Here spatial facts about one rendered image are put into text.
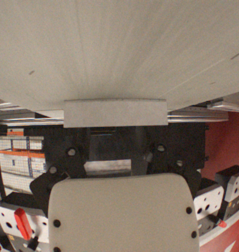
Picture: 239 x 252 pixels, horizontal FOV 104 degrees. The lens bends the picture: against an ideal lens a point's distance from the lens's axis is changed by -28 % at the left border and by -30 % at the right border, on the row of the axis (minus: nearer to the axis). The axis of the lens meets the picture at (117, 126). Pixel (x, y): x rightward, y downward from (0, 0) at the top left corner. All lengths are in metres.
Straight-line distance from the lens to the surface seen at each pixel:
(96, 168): 0.25
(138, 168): 0.82
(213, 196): 0.37
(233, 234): 0.75
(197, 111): 0.67
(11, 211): 0.31
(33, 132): 0.69
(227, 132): 1.03
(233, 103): 0.44
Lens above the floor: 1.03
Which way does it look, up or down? 2 degrees down
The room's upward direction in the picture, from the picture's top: 178 degrees clockwise
